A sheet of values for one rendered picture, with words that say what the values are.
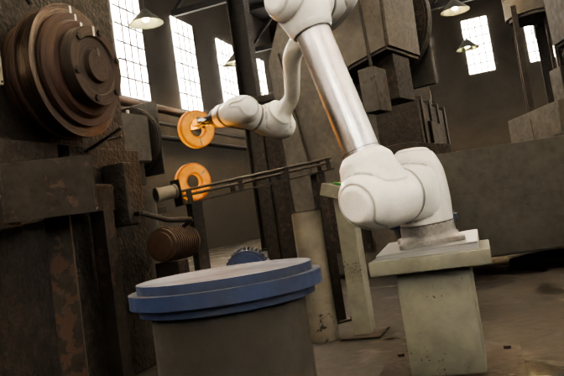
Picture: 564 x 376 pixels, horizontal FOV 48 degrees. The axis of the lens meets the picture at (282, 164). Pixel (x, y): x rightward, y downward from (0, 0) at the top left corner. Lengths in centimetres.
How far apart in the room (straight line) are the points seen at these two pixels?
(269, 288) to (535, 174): 309
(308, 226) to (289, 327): 156
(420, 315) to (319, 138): 305
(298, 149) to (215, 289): 391
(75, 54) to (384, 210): 115
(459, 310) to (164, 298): 104
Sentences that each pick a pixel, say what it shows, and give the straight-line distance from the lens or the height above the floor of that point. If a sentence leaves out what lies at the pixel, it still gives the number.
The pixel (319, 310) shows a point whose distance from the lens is 257.
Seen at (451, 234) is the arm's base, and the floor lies 39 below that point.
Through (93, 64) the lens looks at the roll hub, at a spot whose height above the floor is 111.
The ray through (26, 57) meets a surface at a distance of 220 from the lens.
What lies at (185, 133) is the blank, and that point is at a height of 89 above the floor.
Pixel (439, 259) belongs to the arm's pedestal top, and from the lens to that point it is 175.
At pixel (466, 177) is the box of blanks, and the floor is 58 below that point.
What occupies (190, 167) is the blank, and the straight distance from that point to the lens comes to 263.
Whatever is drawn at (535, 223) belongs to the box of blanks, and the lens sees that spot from 391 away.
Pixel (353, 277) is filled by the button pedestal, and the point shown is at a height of 23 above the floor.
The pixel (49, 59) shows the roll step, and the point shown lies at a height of 112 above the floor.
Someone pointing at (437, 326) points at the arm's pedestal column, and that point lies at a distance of 184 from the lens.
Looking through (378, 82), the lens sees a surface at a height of 131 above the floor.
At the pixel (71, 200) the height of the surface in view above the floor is 62.
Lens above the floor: 50
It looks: 5 degrees up
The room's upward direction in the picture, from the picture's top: 8 degrees counter-clockwise
